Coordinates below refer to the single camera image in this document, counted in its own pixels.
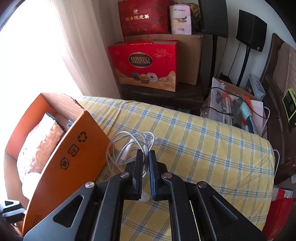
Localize white wired earphones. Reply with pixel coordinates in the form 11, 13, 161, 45
105, 131, 162, 202

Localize orange cardboard box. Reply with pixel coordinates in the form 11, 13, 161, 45
4, 93, 110, 235

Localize pink quilted oven mitt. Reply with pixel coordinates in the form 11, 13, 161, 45
16, 112, 65, 183

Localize clear bag of dried herbs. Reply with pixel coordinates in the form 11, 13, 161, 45
65, 116, 75, 131

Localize open box of clutter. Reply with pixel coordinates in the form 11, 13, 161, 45
200, 78, 270, 137

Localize red Chinese gift box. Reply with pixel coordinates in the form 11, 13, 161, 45
262, 185, 295, 240

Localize red Ferrero gift bag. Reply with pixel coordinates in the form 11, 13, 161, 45
108, 40, 178, 92

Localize small blue white box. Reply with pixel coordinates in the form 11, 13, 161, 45
244, 73, 266, 101

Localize brown cardboard carton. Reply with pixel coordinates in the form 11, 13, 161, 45
118, 34, 203, 92

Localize green black portable radio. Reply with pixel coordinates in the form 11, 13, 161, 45
282, 88, 296, 128

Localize brown wooden sofa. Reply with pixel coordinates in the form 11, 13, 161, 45
260, 33, 295, 184

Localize white sheer curtain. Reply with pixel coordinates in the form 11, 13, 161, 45
54, 1, 123, 99

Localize red tea gift bag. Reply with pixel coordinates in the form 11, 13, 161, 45
118, 0, 174, 36

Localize left black speaker on stand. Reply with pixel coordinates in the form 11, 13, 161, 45
198, 0, 229, 87

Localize black speaker on stand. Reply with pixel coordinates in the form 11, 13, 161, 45
198, 0, 229, 87
236, 9, 267, 87

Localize right black speaker on stand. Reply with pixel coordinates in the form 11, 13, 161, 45
236, 9, 267, 87

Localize white charger cable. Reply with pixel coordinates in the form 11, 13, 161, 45
272, 149, 280, 179

